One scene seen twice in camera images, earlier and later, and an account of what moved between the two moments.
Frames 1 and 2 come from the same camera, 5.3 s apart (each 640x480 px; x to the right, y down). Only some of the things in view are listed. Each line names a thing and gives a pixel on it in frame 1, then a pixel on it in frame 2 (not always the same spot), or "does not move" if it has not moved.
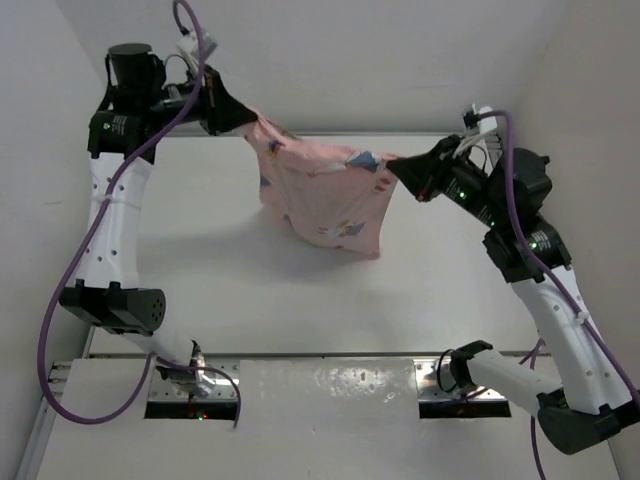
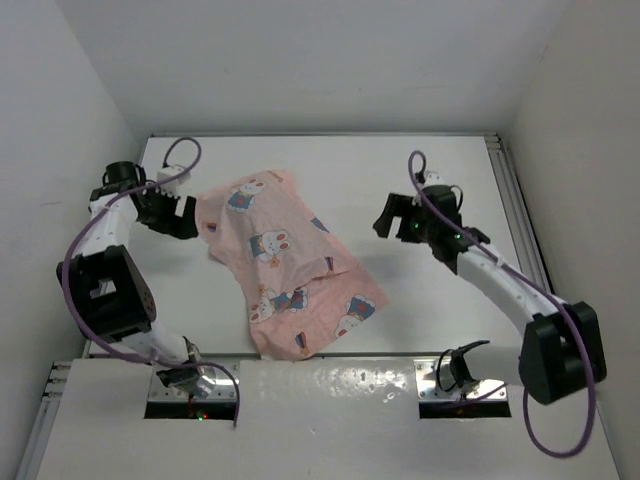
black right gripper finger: (417, 171) -> (394, 204)
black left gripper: (217, 111) -> (182, 227)
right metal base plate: (436, 383) does not move
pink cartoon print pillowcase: (335, 196) -> (305, 291)
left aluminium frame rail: (43, 424) does not move
